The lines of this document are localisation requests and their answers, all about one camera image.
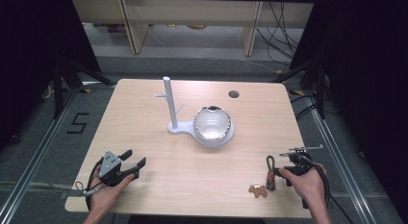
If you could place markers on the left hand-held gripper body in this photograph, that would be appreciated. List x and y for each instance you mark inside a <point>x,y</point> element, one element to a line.
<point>109,168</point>

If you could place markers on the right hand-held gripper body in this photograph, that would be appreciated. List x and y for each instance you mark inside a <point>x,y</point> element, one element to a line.
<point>300,164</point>

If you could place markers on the person's right hand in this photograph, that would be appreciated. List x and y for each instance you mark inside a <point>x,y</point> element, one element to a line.
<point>309,188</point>

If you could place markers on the person's left hand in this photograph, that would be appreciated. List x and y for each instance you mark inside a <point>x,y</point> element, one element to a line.
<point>104,196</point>

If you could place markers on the white branched hanger stand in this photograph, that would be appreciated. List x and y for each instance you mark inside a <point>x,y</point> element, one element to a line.
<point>173,115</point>

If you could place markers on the white bowl with metallic rim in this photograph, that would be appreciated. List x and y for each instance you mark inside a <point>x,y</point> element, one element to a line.
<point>211,123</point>

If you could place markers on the black metal stand legs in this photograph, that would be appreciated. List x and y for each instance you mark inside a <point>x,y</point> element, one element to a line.
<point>316,83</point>
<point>65,79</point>

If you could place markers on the dark round table grommet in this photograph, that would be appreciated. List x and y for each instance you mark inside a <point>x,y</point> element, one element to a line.
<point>234,94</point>

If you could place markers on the dark curtain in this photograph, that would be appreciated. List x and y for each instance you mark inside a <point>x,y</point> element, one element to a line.
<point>362,63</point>
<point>35,51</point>

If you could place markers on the light wooden cabinet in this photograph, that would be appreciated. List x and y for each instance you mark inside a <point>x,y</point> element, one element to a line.
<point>192,14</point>

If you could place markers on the aluminium floor rail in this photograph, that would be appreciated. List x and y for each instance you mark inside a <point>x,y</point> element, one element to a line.
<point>340,160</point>
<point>38,147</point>

